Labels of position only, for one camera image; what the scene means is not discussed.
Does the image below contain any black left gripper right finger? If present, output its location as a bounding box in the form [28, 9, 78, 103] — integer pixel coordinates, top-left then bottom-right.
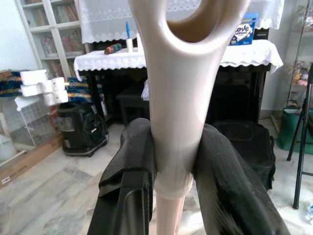
[192, 123, 292, 235]

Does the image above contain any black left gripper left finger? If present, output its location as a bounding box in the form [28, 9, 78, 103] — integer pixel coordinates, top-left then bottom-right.
[87, 117, 157, 235]

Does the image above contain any black fabric bag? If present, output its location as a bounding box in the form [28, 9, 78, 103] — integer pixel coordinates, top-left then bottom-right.
[212, 119, 277, 191]

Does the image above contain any black folding chair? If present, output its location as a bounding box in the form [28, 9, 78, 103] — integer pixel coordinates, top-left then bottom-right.
[287, 75, 313, 210]

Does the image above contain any black vacuum cleaner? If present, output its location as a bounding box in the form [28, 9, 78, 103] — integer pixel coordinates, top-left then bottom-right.
[57, 102, 110, 157]

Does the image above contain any green bag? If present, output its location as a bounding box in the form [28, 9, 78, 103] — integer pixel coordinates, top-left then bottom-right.
[277, 107, 313, 152]

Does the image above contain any black piano bench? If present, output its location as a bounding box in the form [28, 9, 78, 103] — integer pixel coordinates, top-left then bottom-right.
[116, 85, 150, 125]

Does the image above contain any black upright piano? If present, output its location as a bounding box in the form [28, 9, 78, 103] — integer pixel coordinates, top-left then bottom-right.
[78, 26, 272, 138]

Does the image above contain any blue gold printed pack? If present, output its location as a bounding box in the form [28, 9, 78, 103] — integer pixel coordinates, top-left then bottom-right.
[64, 76, 99, 104]

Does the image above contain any white toilet roll pack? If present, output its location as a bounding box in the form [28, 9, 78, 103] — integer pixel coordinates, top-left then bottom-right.
[43, 77, 69, 106]

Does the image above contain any white lace cloth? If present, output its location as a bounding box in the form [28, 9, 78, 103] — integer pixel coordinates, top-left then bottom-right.
[73, 39, 284, 79]
[74, 0, 286, 44]

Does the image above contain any folded patterned umbrella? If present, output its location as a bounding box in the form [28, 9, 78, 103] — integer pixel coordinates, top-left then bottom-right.
[104, 43, 123, 55]

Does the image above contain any glass display cabinet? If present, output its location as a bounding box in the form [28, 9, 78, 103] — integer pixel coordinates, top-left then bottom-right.
[283, 0, 313, 108]

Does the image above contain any white tissue stack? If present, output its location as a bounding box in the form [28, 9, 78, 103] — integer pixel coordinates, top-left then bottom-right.
[19, 69, 49, 96]

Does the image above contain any white tube bottle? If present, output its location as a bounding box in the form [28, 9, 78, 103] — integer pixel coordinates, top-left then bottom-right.
[125, 21, 134, 53]

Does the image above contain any white bookshelf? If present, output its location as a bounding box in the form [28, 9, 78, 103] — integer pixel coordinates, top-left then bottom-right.
[16, 0, 86, 81]

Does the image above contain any blue Love tissue pack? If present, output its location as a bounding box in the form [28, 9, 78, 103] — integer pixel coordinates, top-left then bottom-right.
[228, 13, 260, 47]

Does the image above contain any white wire cage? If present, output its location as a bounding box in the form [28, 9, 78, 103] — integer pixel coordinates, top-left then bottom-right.
[0, 96, 61, 147]

